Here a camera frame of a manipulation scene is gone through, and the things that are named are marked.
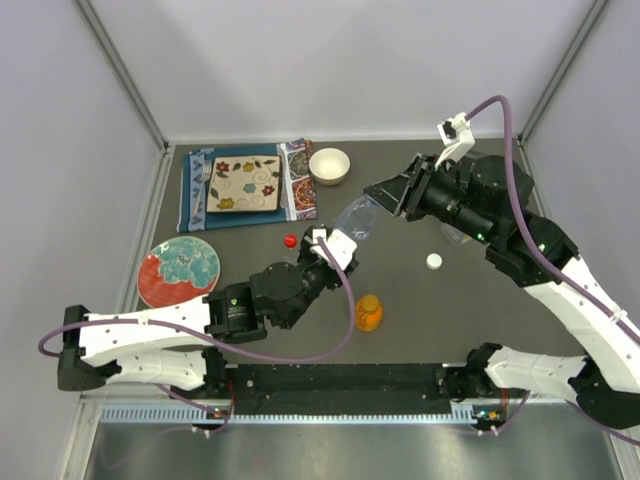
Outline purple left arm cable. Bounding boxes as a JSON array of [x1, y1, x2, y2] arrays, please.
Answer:
[[38, 237, 357, 364]]

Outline blue patterned placemat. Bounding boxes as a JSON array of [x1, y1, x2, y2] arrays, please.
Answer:
[[177, 138, 317, 233]]

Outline orange juice bottle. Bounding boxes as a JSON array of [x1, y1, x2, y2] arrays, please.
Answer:
[[356, 294, 384, 332]]

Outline large clear plastic bottle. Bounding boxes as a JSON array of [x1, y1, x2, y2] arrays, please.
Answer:
[[440, 223, 471, 245]]

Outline cream ceramic bowl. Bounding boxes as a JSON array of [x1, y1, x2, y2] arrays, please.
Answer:
[[309, 148, 351, 186]]

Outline grey cable duct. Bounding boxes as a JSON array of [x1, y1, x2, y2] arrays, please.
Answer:
[[101, 404, 499, 425]]

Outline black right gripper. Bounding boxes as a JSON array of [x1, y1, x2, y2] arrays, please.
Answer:
[[364, 153, 495, 245]]

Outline blue label water bottle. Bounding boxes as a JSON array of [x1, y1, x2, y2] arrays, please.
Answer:
[[333, 196, 383, 244]]

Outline cream floral square plate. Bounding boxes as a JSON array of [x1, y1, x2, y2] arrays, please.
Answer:
[[206, 155, 281, 214]]

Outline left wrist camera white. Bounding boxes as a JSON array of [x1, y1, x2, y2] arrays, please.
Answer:
[[311, 228, 357, 271]]

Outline silver fork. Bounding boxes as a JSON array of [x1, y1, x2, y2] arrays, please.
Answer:
[[191, 161, 212, 216]]

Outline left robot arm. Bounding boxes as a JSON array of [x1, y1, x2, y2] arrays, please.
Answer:
[[56, 228, 358, 397]]

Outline small red cap bottle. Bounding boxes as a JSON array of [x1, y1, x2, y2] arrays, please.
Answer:
[[284, 235, 297, 248]]

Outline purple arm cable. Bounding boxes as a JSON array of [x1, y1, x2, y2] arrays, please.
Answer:
[[38, 237, 357, 364], [467, 94, 640, 346]]

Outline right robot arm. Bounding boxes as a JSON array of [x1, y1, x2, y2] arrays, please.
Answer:
[[363, 155, 639, 430]]

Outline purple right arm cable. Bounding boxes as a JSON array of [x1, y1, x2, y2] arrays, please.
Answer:
[[467, 94, 640, 346]]

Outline red teal round plate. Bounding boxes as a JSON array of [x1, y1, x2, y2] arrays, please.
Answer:
[[137, 236, 221, 308]]

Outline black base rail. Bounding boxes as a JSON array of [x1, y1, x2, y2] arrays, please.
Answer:
[[189, 362, 506, 416]]

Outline white bottle cap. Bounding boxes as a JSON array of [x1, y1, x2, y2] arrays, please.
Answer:
[[425, 253, 443, 270]]

